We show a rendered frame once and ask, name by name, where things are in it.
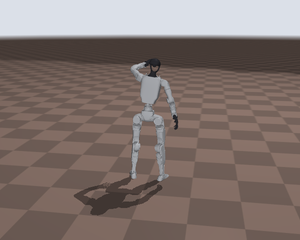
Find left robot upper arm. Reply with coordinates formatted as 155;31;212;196
130;67;143;82

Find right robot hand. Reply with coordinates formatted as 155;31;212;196
173;114;178;130

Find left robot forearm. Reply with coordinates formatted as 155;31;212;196
132;62;146;70

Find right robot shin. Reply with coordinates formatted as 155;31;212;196
156;145;166;176

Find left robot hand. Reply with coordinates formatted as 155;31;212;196
144;58;152;67

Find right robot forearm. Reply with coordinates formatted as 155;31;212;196
169;97;177;118

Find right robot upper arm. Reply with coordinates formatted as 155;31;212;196
160;79;174;104

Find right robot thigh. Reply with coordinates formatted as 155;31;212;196
153;114;166;153

